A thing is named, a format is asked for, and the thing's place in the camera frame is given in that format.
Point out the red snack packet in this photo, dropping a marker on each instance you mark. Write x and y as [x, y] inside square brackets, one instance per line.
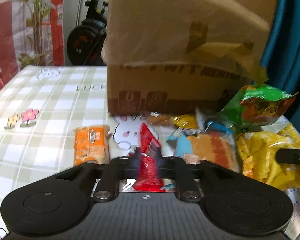
[148, 153]

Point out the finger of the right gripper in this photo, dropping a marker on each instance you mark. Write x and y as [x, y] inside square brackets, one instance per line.
[288, 156]

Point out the green snack bag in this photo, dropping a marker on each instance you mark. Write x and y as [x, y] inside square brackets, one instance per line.
[257, 105]

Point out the small yellow candy packet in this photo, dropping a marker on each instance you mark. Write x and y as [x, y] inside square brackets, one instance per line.
[187, 121]

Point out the orange cracker pack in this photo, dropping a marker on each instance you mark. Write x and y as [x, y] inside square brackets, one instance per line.
[91, 144]

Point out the blue bread cake packet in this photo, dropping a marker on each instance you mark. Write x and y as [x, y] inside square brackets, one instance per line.
[194, 146]

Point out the small brown snack packet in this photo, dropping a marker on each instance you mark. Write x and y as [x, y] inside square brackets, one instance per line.
[158, 119]

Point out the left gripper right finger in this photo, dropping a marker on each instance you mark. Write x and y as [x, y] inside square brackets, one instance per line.
[184, 175]

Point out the teal curtain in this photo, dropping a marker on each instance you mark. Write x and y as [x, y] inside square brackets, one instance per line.
[282, 55]

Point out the printed garden backdrop curtain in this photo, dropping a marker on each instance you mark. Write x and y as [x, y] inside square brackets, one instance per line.
[31, 33]

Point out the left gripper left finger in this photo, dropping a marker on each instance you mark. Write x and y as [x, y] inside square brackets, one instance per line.
[101, 182]

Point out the black exercise bike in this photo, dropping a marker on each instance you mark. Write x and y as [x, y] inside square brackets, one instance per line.
[85, 41]

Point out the yellow chip bag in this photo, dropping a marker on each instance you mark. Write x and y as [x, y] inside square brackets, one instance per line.
[257, 152]

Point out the black cookie clear wrapper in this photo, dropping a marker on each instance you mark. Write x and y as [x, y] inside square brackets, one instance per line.
[212, 122]

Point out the cardboard box with plastic liner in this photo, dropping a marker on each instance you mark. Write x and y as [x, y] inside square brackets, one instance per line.
[171, 56]

